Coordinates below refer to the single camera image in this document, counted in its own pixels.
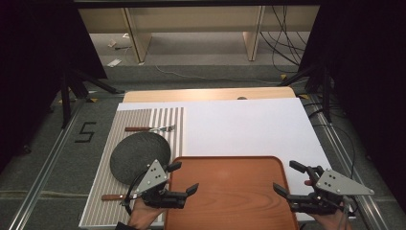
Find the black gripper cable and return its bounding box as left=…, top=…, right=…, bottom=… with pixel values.
left=123, top=170, right=150, bottom=217

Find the black floor cable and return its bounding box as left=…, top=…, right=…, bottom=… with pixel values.
left=303, top=101, right=357, bottom=180

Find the white board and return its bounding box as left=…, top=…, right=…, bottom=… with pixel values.
left=116, top=97, right=357, bottom=222

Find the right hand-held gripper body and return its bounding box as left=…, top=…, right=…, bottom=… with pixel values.
left=285, top=165, right=375, bottom=216

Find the brown wooden tray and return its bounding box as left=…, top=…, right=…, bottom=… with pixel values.
left=164, top=155, right=300, bottom=230

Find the person's left hand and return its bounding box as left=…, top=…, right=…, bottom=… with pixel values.
left=126, top=198, right=168, bottom=230

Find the grey striped placemat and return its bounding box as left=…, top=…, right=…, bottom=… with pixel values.
left=79, top=106, right=186, bottom=229

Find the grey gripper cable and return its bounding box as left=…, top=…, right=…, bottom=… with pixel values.
left=342, top=195, right=360, bottom=230

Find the bundle of black cables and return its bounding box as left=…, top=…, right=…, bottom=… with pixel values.
left=259, top=5, right=308, bottom=75

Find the person's right hand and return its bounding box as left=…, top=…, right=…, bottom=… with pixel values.
left=304, top=179, right=350, bottom=230

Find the beige desk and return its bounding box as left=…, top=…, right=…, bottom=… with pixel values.
left=78, top=5, right=321, bottom=63

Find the metal floor rail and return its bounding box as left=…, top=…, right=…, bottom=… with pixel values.
left=305, top=93, right=391, bottom=230
left=7, top=98, right=88, bottom=230

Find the fork with wooden handle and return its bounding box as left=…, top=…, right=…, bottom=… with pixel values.
left=124, top=125, right=176, bottom=133

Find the dark curtain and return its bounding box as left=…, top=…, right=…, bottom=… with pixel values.
left=298, top=0, right=406, bottom=209
left=0, top=0, right=108, bottom=171

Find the black round plate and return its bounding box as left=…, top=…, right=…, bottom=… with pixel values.
left=109, top=131, right=171, bottom=186

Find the white floor cable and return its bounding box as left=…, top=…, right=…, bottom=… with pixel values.
left=154, top=64, right=282, bottom=85

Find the black metal stand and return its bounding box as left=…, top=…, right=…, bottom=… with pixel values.
left=59, top=67, right=125, bottom=129
left=277, top=62, right=333, bottom=125

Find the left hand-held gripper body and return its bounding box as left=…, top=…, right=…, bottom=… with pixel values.
left=133, top=158, right=189, bottom=211

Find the knife with wooden handle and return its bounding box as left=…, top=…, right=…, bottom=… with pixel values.
left=101, top=193, right=144, bottom=202

